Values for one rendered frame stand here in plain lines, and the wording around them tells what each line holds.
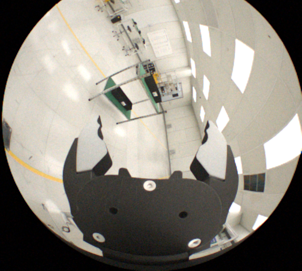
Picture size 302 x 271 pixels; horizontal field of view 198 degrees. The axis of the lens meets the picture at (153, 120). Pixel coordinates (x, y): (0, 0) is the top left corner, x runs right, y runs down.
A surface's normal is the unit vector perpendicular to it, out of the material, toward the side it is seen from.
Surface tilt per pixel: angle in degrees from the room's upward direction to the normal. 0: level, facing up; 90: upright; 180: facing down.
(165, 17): 90
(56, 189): 0
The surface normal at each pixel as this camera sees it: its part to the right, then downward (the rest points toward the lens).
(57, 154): 0.95, -0.21
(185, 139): -0.31, -0.48
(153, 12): 0.06, 0.86
